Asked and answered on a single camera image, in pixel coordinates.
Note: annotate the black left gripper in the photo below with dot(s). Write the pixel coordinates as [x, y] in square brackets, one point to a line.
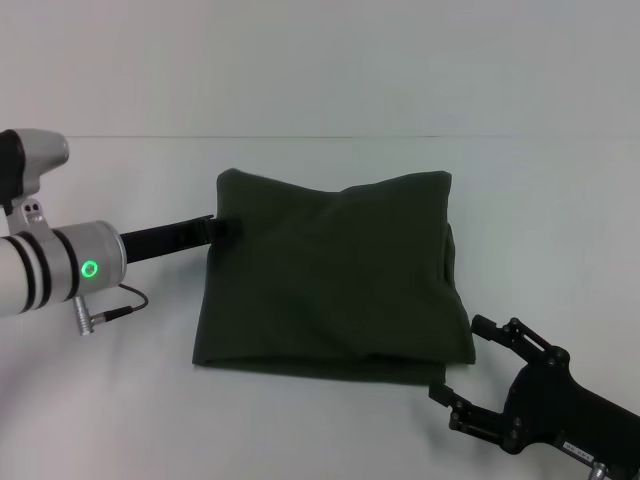
[160, 242]

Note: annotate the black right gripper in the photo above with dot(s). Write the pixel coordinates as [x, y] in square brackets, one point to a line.
[560, 410]

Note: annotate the dark green t-shirt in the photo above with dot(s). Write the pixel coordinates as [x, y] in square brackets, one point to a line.
[325, 280]

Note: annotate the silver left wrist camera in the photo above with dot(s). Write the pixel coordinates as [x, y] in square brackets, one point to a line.
[30, 165]

